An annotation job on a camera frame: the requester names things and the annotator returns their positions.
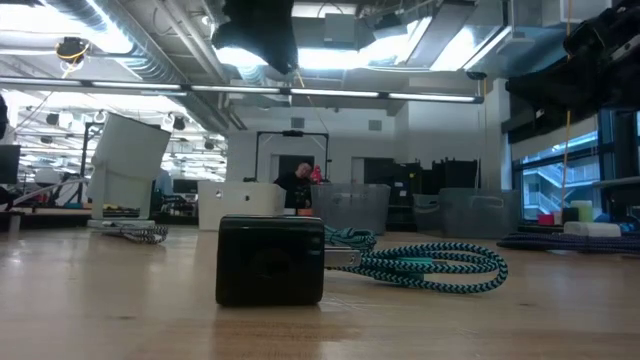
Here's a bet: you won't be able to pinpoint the black white braided cable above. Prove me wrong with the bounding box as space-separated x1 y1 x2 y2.
102 223 170 246

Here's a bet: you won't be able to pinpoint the black storage cabinets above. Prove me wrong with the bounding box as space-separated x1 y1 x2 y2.
363 157 482 232

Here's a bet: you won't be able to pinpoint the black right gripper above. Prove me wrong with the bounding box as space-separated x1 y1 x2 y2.
505 0 640 121

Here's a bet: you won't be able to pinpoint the white plastic bin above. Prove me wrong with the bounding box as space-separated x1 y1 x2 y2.
196 180 288 232

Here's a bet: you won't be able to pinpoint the black camera frame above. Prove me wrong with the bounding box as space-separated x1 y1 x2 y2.
254 130 331 183

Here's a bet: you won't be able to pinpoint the white wall charger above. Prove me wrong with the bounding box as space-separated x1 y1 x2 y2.
563 221 623 238

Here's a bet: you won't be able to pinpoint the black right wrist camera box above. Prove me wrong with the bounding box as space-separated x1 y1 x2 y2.
563 18 604 58

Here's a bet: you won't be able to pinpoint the person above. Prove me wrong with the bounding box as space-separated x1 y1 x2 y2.
273 162 314 210

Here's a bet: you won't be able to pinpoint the purple braided cable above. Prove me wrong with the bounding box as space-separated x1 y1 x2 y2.
496 231 640 255

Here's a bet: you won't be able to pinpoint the long ceiling light bar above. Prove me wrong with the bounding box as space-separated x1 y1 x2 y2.
0 76 485 105

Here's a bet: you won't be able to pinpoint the green cup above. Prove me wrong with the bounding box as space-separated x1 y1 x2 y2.
570 200 595 223

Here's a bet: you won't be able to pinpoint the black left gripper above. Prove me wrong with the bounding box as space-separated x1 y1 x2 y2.
211 0 300 76

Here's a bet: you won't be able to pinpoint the gray translucent bin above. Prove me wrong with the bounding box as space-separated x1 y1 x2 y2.
412 193 443 233
310 183 392 236
439 187 522 240

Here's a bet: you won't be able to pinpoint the black cube charger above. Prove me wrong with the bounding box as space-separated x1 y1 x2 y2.
215 214 326 307

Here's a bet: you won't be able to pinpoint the black monitor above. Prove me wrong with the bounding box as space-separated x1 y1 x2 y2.
0 144 22 185

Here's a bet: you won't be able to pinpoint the teal black braided cable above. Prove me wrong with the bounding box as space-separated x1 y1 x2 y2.
323 224 378 252
324 241 509 295

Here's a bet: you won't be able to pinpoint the yellow hanging rope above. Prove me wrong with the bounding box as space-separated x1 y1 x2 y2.
560 0 574 210

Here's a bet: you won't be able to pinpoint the yellow cable coil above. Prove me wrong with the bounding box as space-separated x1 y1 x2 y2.
54 36 92 65

